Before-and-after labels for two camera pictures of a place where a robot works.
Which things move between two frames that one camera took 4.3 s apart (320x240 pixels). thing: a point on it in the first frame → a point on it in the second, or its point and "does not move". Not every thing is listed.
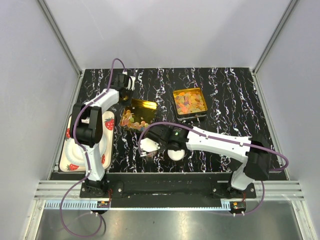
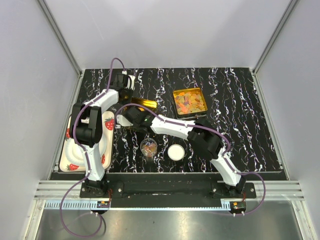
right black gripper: [171, 127] → [146, 113]
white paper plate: [75, 154] does not move
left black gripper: [128, 102] does not move
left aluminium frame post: [51, 20] does not move
